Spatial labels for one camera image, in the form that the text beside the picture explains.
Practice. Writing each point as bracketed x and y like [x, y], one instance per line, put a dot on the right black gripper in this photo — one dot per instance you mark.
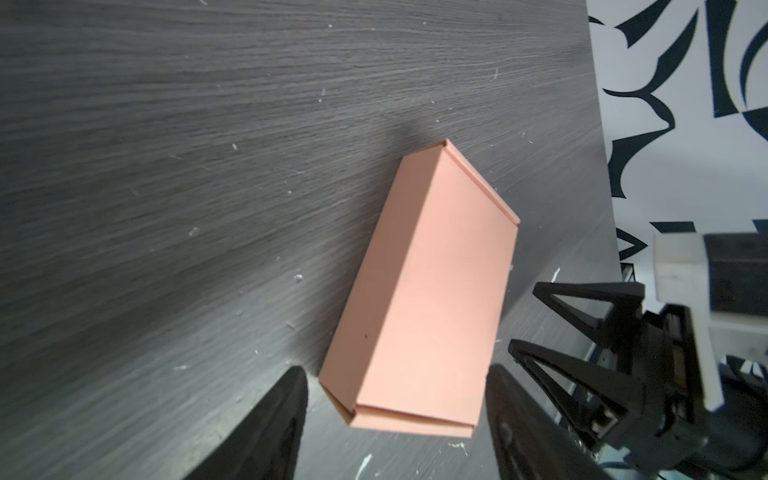
[658, 418]

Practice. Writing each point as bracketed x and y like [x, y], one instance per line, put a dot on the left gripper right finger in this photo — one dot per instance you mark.
[528, 444]

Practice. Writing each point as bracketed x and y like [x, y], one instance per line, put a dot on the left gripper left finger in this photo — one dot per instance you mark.
[265, 445]

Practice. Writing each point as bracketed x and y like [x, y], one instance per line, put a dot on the salmon cardboard box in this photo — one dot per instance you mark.
[415, 340]

